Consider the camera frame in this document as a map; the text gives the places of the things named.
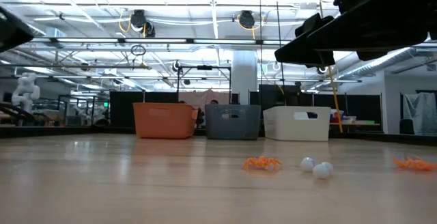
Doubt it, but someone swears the grey cloth cover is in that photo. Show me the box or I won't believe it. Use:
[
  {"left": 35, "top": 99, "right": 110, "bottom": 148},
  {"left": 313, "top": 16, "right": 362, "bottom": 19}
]
[{"left": 402, "top": 92, "right": 437, "bottom": 136}]

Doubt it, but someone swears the white plastic bin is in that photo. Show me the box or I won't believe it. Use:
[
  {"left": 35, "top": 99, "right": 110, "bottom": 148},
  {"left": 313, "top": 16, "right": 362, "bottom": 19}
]
[{"left": 262, "top": 106, "right": 331, "bottom": 142}]

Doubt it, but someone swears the black aluminium table frame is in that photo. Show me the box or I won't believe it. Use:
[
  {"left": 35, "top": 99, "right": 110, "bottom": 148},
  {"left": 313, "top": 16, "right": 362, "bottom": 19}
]
[{"left": 0, "top": 125, "right": 437, "bottom": 145}]

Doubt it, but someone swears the black metal frame stand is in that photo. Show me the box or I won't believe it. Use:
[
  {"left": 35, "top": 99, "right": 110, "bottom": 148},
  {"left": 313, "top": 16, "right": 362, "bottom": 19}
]
[{"left": 176, "top": 65, "right": 232, "bottom": 105}]

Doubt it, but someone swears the small orange plastic spider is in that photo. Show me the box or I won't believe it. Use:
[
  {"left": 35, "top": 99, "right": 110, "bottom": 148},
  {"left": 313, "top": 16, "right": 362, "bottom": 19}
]
[
  {"left": 392, "top": 156, "right": 437, "bottom": 172},
  {"left": 241, "top": 155, "right": 283, "bottom": 171}
]

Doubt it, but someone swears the black partition panel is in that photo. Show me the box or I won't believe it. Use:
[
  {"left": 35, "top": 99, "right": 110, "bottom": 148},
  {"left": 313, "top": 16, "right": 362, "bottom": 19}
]
[
  {"left": 300, "top": 93, "right": 382, "bottom": 126},
  {"left": 109, "top": 91, "right": 179, "bottom": 129}
]

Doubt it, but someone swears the dark grey plastic bin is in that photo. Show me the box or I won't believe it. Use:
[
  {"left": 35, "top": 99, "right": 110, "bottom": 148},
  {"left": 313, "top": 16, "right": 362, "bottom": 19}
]
[{"left": 204, "top": 104, "right": 262, "bottom": 141}]

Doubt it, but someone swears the long ceiling light bar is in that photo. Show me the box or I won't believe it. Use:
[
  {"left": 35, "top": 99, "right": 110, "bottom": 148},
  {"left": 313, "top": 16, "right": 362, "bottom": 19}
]
[{"left": 30, "top": 36, "right": 298, "bottom": 46}]

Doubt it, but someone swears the black cabinet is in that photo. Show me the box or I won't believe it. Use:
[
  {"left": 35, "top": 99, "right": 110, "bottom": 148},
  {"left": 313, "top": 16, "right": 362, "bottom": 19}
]
[{"left": 258, "top": 84, "right": 301, "bottom": 107}]

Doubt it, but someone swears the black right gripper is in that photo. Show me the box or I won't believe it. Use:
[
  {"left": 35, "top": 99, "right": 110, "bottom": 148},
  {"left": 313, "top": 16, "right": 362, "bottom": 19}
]
[{"left": 274, "top": 0, "right": 437, "bottom": 67}]

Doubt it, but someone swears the orange plastic bin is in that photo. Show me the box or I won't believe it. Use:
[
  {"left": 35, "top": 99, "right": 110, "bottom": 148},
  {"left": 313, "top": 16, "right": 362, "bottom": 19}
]
[{"left": 132, "top": 102, "right": 198, "bottom": 140}]

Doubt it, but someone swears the long yellow cable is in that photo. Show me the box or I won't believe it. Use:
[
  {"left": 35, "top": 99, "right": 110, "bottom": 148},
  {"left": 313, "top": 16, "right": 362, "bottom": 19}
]
[{"left": 315, "top": 0, "right": 343, "bottom": 133}]

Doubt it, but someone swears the pink curtain cloth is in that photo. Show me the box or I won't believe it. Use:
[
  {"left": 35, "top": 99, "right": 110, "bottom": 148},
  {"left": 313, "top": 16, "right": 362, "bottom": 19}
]
[{"left": 178, "top": 89, "right": 233, "bottom": 129}]

